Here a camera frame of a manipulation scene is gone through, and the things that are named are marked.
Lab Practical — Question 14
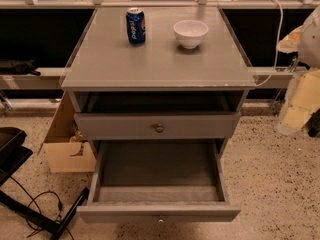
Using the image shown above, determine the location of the white cable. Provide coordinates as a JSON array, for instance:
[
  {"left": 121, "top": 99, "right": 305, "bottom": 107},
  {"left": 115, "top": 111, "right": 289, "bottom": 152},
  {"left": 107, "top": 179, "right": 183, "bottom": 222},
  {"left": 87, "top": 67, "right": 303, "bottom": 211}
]
[{"left": 254, "top": 0, "right": 284, "bottom": 88}]

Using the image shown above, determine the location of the grey drawer cabinet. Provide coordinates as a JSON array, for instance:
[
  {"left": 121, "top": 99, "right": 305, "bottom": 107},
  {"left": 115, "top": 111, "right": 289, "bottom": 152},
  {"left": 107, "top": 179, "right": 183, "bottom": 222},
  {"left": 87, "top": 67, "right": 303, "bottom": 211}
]
[{"left": 59, "top": 5, "right": 257, "bottom": 142}]

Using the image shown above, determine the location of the black floor cable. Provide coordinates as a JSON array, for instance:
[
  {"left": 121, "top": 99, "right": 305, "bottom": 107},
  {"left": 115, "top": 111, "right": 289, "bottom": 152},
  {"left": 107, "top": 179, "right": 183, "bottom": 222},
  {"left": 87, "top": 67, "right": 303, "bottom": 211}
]
[{"left": 9, "top": 175, "right": 76, "bottom": 240}]

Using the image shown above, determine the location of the grey metal shelf rail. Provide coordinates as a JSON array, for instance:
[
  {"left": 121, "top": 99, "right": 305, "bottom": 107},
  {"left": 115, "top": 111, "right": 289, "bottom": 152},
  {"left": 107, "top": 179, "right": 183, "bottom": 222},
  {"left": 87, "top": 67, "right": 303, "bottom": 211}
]
[{"left": 0, "top": 68, "right": 65, "bottom": 90}]

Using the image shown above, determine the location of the cardboard box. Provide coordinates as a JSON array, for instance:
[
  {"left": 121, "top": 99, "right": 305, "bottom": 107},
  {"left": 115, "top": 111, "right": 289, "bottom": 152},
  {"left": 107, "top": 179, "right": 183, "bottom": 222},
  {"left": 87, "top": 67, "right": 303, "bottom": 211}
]
[{"left": 43, "top": 93, "right": 96, "bottom": 173}]

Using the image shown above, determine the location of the grey top drawer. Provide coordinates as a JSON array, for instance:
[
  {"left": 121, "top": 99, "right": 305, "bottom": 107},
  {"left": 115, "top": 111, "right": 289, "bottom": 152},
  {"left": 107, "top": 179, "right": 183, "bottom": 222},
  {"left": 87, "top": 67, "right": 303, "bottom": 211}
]
[{"left": 74, "top": 112, "right": 240, "bottom": 140}]

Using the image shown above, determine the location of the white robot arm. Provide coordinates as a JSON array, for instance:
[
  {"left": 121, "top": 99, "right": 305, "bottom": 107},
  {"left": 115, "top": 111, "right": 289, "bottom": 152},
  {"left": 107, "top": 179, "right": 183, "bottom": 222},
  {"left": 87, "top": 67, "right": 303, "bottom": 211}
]
[{"left": 277, "top": 6, "right": 320, "bottom": 135}]

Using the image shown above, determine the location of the blue pepsi can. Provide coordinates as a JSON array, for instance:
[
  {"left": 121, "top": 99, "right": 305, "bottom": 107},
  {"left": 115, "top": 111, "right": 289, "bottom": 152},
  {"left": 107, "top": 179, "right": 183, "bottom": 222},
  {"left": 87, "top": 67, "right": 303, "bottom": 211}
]
[{"left": 126, "top": 7, "right": 146, "bottom": 45}]

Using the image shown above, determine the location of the black chair base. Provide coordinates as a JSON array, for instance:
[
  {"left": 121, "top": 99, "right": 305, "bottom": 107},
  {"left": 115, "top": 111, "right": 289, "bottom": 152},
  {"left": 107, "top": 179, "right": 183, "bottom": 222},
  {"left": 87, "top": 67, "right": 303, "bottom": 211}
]
[{"left": 0, "top": 127, "right": 89, "bottom": 240}]

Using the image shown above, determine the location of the white ceramic bowl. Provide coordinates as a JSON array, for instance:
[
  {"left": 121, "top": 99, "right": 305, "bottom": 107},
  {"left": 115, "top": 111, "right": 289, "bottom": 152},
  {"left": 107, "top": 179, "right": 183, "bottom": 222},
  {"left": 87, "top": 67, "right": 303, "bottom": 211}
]
[{"left": 173, "top": 20, "right": 209, "bottom": 49}]

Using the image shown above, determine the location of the open grey middle drawer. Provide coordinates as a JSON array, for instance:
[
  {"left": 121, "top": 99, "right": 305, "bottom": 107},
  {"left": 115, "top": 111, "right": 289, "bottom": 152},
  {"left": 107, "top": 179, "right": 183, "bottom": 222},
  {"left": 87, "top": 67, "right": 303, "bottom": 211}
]
[{"left": 77, "top": 140, "right": 241, "bottom": 223}]

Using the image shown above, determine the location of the black bag on shelf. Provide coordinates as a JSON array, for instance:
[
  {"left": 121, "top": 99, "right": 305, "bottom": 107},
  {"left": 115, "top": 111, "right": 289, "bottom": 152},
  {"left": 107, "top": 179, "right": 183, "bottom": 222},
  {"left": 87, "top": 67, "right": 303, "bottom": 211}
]
[{"left": 0, "top": 60, "right": 41, "bottom": 76}]

